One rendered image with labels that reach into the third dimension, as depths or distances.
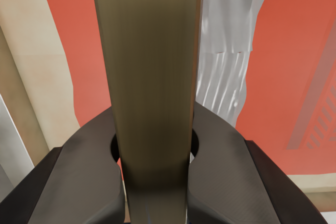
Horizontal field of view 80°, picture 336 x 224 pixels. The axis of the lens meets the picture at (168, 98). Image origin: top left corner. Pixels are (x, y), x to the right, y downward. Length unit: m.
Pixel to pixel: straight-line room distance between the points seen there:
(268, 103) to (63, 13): 0.25
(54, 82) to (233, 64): 0.20
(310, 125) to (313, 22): 0.14
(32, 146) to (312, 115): 0.36
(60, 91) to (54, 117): 0.04
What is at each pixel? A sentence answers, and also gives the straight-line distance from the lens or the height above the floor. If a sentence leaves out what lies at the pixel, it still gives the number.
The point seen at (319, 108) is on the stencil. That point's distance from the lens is 0.33.
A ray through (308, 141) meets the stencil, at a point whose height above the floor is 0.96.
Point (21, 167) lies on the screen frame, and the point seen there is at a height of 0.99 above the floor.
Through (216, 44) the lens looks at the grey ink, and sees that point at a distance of 0.22.
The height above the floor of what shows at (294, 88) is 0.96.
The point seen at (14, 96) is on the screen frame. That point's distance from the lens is 0.27.
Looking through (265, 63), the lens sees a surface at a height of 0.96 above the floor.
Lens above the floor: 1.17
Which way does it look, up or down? 61 degrees down
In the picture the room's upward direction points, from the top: 174 degrees clockwise
